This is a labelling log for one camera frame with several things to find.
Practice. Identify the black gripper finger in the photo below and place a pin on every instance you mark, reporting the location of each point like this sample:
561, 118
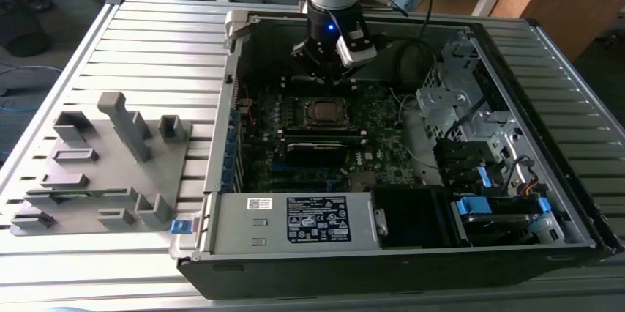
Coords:
309, 57
334, 66

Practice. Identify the silver CPU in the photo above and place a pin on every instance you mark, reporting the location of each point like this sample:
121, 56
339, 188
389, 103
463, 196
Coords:
325, 110

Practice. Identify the grey case latch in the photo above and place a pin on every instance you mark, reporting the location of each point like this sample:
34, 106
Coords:
234, 24

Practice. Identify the silver metal drive cage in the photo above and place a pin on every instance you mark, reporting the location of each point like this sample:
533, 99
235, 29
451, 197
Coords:
438, 99

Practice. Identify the green motherboard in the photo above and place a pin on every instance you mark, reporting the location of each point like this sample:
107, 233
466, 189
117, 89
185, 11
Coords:
385, 143

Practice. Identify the black graphics card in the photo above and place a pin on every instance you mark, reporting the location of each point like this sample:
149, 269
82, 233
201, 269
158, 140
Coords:
317, 156

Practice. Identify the finned chipset heatsink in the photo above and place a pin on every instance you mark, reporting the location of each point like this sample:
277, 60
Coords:
363, 180

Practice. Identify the black disk bay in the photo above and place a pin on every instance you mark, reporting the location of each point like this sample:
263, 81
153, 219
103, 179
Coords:
458, 158

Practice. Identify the black plastic fan shroud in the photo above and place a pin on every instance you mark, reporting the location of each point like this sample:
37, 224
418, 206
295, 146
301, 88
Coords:
410, 217

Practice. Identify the hard disk in blue carrier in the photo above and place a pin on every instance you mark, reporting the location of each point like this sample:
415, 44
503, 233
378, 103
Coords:
470, 205

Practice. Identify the silver power supply unit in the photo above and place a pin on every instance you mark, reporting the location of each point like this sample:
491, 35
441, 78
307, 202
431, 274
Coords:
234, 224

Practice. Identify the wooden cabinet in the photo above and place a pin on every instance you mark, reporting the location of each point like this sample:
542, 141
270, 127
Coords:
575, 4

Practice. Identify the grey parts rack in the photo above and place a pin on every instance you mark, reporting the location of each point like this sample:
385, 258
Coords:
111, 180

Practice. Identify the blue case latch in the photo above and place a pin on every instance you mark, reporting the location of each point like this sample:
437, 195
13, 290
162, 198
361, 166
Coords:
179, 227

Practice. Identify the green RAM stick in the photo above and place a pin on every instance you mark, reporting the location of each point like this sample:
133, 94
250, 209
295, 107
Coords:
103, 192

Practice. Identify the black round bin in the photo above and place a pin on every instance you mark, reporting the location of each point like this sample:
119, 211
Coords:
29, 44

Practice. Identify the black PC case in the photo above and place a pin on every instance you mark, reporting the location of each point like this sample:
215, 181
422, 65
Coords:
341, 279

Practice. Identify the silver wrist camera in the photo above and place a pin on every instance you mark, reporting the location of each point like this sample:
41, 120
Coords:
358, 53

